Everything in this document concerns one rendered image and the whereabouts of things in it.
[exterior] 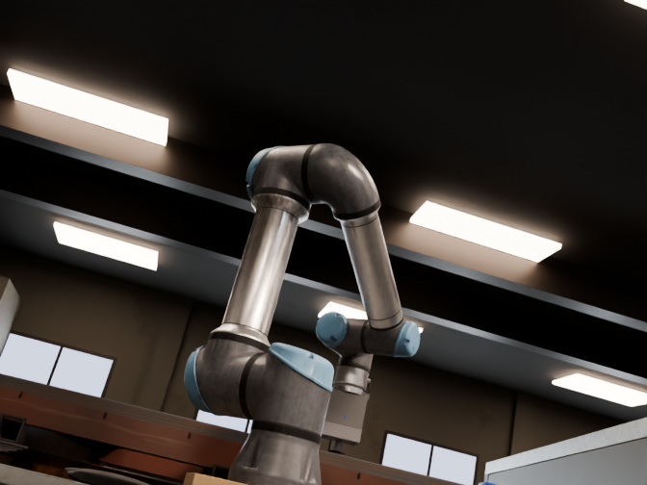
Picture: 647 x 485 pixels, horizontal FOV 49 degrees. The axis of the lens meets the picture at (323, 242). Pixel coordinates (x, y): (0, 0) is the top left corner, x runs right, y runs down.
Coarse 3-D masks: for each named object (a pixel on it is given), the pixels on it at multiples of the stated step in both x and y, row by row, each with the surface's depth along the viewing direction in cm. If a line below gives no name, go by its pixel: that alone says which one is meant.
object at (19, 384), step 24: (0, 384) 153; (24, 384) 153; (96, 408) 153; (120, 408) 153; (144, 408) 154; (216, 432) 153; (240, 432) 154; (336, 456) 154; (408, 480) 153; (432, 480) 154
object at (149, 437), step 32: (0, 416) 146; (32, 416) 147; (64, 416) 148; (96, 416) 148; (128, 448) 148; (160, 448) 147; (192, 448) 147; (224, 448) 148; (352, 480) 148; (384, 480) 149
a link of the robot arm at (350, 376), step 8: (344, 368) 163; (352, 368) 162; (336, 376) 163; (344, 376) 162; (352, 376) 161; (360, 376) 162; (336, 384) 164; (344, 384) 162; (352, 384) 161; (360, 384) 161
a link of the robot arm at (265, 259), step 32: (256, 160) 141; (288, 160) 137; (256, 192) 137; (288, 192) 135; (256, 224) 135; (288, 224) 135; (256, 256) 132; (288, 256) 135; (256, 288) 129; (224, 320) 129; (256, 320) 127; (192, 352) 128; (224, 352) 123; (256, 352) 123; (192, 384) 124; (224, 384) 120
